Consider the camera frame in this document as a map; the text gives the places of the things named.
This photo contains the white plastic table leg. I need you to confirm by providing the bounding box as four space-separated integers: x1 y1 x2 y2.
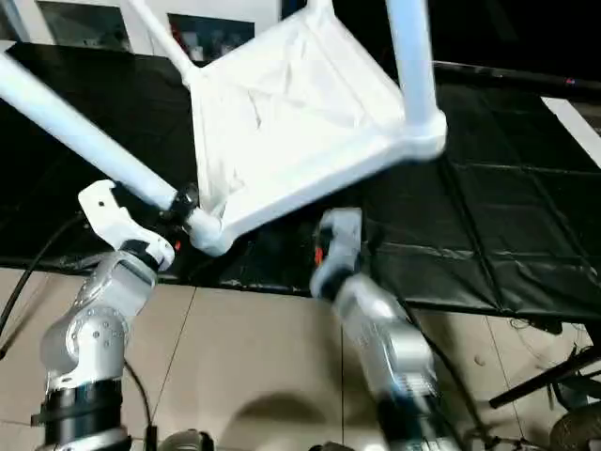
0 46 225 246
384 0 445 138
125 0 201 88

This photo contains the small black floor object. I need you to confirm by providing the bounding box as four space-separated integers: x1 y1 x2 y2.
509 318 564 335

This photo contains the dark left robot foot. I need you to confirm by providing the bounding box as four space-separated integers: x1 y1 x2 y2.
159 428 217 451

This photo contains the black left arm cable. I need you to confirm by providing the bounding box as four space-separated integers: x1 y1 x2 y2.
0 210 159 451

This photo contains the white plastic table top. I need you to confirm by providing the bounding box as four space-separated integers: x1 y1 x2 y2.
187 0 448 257

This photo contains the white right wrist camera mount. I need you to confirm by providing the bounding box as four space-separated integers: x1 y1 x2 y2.
312 208 365 298

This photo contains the dark blue black cabinet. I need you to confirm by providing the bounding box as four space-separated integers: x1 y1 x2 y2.
281 0 438 67

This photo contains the black television screen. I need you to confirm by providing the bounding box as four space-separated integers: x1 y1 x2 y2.
430 0 601 94

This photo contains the white board strip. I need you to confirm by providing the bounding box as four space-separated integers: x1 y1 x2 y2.
542 96 601 170

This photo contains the grey black device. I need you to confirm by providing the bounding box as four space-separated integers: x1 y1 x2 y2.
553 375 593 411

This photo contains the brown woven basket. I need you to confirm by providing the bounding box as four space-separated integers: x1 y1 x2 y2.
548 408 601 451

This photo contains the white glass-door cabinet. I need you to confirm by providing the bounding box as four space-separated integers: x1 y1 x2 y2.
0 0 283 62

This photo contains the black work mat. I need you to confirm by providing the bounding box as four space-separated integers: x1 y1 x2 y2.
0 40 601 326

